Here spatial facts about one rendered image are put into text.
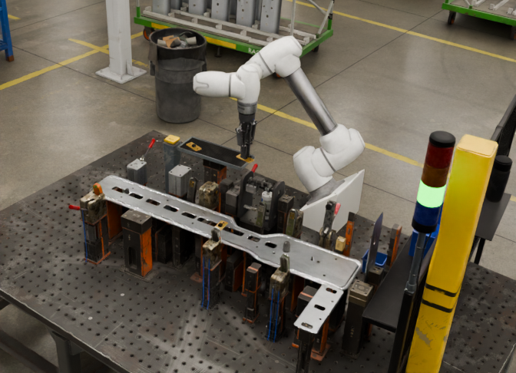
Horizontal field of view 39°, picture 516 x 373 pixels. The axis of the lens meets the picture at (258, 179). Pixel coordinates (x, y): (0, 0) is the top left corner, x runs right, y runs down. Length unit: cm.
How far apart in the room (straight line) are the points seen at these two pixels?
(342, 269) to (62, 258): 140
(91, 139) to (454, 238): 434
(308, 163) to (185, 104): 262
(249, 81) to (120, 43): 407
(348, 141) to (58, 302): 164
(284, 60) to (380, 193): 217
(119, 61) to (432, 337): 525
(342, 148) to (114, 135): 284
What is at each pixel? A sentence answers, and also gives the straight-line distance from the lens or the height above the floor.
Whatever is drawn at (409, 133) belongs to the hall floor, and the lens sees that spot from 650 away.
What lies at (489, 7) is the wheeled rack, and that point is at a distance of 925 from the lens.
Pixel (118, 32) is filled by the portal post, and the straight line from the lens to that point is 704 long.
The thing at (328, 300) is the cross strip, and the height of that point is 100.
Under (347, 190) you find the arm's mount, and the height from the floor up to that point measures 93.
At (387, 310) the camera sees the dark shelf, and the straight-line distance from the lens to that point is 294.
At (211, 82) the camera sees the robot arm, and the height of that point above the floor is 166.
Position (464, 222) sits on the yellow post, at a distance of 218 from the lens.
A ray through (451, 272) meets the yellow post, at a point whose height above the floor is 158.
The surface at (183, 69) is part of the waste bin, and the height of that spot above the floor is 53.
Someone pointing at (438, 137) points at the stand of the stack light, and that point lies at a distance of 193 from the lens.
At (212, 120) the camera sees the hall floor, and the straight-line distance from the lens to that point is 640.
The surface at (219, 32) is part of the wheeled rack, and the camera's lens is 755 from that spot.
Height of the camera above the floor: 295
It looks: 32 degrees down
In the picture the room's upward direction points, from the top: 3 degrees clockwise
